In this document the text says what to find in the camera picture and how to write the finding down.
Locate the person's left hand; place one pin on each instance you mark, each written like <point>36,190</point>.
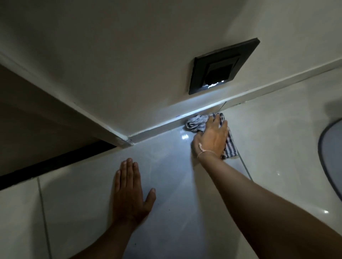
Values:
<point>128,198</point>

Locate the person's right hand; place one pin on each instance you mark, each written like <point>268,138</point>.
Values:
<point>211,140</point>

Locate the person's left thumb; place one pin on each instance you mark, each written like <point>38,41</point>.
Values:
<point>150,198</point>

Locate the person's left middle finger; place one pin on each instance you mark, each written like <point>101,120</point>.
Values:
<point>130,174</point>

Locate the person's left little finger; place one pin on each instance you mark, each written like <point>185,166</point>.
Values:
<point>117,182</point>

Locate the person's right thumb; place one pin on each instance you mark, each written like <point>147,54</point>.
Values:
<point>195,141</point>

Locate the blue white checked cloth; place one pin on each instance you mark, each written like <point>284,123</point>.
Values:
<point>195,123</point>

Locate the person's right forearm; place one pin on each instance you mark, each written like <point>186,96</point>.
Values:
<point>264,210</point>

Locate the person's left forearm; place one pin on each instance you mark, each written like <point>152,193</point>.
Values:
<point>106,242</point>

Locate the white skirting board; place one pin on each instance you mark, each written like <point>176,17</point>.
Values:
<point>240,97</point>
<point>66,105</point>

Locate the grey floor mat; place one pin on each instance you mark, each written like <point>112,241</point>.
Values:
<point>332,157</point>

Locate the black square wall light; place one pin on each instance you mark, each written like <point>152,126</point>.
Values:
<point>221,66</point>

